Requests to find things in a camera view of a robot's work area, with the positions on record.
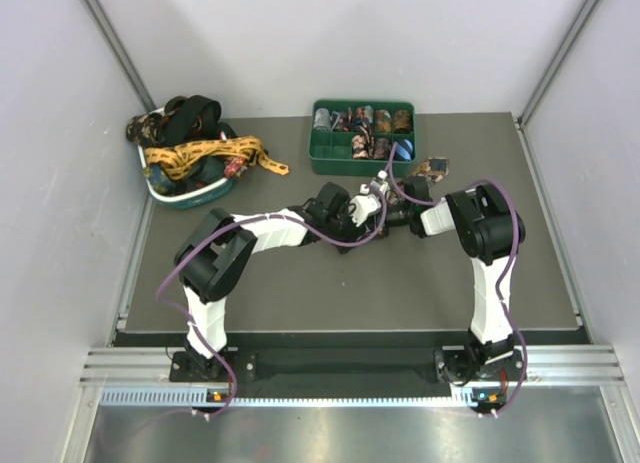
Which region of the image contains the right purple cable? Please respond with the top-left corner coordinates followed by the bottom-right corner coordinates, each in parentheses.
top-left (388, 141), bottom-right (529, 419)

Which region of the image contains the yellow patterned tie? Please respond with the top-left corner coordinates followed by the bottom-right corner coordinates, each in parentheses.
top-left (143, 136), bottom-right (290, 181)

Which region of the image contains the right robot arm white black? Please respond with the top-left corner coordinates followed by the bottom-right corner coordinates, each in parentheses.
top-left (387, 176), bottom-right (526, 385)

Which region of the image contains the brown floral tie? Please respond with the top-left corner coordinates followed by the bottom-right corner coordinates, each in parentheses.
top-left (408, 157), bottom-right (449, 187)

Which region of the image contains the dark brown rolled tie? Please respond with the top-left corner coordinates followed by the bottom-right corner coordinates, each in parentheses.
top-left (392, 109), bottom-right (413, 134)

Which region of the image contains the grey rolled tie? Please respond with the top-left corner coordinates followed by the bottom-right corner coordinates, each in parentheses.
top-left (313, 107), bottom-right (332, 132)

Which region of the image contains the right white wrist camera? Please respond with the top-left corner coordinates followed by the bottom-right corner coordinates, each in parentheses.
top-left (370, 170), bottom-right (393, 198)

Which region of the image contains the pink floral rolled tie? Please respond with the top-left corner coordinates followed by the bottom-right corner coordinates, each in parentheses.
top-left (351, 132), bottom-right (372, 160)

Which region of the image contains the brown pink rolled tie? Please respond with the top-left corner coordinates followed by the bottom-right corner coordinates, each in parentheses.
top-left (372, 137), bottom-right (391, 160)

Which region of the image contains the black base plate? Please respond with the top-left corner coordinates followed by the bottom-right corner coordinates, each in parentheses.
top-left (169, 331), bottom-right (523, 399)

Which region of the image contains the blue striped rolled tie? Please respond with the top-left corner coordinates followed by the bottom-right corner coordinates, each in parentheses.
top-left (394, 138), bottom-right (415, 162)

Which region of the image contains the aluminium front rail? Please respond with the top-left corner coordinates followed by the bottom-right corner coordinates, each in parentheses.
top-left (80, 345), bottom-right (626, 387)

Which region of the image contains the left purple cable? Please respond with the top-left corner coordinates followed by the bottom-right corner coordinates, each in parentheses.
top-left (156, 187), bottom-right (387, 417)

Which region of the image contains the grey slotted cable duct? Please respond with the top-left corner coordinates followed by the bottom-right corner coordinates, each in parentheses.
top-left (100, 387), bottom-right (498, 408)

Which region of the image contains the teal floral rolled tie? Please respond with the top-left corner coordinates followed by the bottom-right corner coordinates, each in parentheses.
top-left (352, 105), bottom-right (374, 132)

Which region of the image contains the dark red rolled tie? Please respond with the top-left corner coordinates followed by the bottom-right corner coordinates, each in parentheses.
top-left (330, 107), bottom-right (353, 132)

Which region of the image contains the purple cable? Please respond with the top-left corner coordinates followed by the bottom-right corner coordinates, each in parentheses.
top-left (156, 187), bottom-right (387, 417)
top-left (388, 141), bottom-right (529, 419)

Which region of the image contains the black tie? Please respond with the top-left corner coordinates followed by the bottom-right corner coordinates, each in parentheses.
top-left (159, 95), bottom-right (238, 147)

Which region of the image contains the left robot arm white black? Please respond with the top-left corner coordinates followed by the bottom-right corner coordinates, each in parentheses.
top-left (174, 183), bottom-right (386, 381)

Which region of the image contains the red patterned tie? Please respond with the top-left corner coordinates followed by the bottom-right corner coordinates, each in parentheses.
top-left (224, 156), bottom-right (248, 179)

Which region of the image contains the green patterned tie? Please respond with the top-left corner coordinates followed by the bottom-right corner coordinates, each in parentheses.
top-left (143, 164), bottom-right (176, 196)

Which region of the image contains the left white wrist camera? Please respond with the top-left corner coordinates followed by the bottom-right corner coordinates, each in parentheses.
top-left (348, 184), bottom-right (383, 227)

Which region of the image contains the green compartment tray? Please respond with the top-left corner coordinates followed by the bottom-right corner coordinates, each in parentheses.
top-left (308, 98), bottom-right (425, 178)

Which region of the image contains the white teal basket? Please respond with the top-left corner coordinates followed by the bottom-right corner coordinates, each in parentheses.
top-left (135, 107), bottom-right (236, 212)

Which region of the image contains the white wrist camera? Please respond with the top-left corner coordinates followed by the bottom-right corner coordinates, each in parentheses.
top-left (370, 170), bottom-right (393, 198)
top-left (348, 184), bottom-right (383, 227)

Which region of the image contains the dark floral tie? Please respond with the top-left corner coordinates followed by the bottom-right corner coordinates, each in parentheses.
top-left (125, 113), bottom-right (163, 148)

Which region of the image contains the right aluminium frame post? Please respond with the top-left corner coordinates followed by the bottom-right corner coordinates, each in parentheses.
top-left (515, 0), bottom-right (602, 129)

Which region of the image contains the left aluminium frame post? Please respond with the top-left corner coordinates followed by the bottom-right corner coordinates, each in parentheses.
top-left (81, 0), bottom-right (156, 111)

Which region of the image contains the aluminium frame post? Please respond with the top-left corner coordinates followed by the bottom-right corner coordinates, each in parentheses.
top-left (81, 0), bottom-right (156, 111)
top-left (515, 0), bottom-right (602, 129)

